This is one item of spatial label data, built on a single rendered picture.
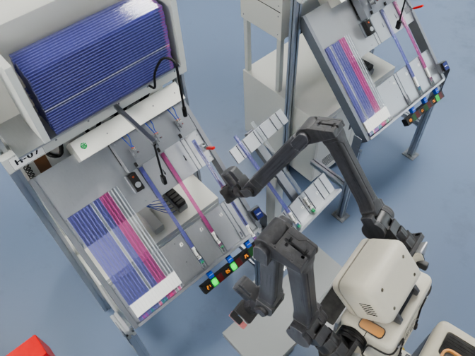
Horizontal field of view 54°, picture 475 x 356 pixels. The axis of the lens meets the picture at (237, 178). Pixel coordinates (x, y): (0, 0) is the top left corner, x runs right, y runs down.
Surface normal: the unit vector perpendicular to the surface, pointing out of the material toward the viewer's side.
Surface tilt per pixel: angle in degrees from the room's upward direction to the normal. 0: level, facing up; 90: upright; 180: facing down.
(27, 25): 90
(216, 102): 0
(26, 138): 0
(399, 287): 48
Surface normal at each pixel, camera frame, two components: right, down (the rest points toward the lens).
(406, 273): 0.55, -0.06
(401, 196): -0.04, -0.61
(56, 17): 0.66, 0.58
